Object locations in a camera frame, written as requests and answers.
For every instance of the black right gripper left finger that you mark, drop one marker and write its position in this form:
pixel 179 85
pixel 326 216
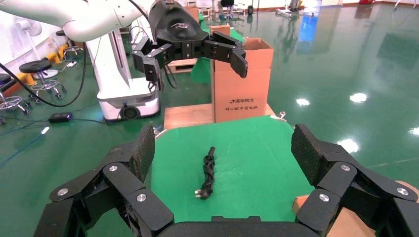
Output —
pixel 124 186

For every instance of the tall printed cardboard box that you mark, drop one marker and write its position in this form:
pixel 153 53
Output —
pixel 240 95

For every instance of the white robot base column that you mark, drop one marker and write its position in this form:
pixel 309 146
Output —
pixel 111 72

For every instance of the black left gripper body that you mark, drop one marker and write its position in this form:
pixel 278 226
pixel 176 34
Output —
pixel 176 29

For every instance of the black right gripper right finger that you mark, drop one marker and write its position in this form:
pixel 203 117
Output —
pixel 334 176

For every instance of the yellow floor barrier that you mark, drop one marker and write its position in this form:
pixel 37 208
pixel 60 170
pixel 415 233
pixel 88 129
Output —
pixel 60 52

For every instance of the silver binder clip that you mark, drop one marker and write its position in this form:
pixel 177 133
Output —
pixel 158 131
pixel 281 115

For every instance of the flat open cardboard box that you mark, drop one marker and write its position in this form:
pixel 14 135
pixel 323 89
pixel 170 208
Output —
pixel 347 225

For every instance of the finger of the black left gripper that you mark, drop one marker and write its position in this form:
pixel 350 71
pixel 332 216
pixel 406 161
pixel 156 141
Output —
pixel 226 49
pixel 149 60

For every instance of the small plain cardboard box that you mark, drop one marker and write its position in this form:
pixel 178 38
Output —
pixel 220 29
pixel 193 13

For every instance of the white power strip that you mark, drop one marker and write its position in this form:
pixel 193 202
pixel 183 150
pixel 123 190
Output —
pixel 70 64

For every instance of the white pedestal fan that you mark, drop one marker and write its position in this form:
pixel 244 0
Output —
pixel 27 27

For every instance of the wooden crate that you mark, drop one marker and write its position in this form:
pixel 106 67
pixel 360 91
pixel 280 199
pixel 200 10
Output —
pixel 183 65

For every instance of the black round stool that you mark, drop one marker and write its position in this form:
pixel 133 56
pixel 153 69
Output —
pixel 13 102
pixel 35 66
pixel 61 33

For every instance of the black power adapter brick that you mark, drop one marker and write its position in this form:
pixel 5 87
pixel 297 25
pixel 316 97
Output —
pixel 60 117

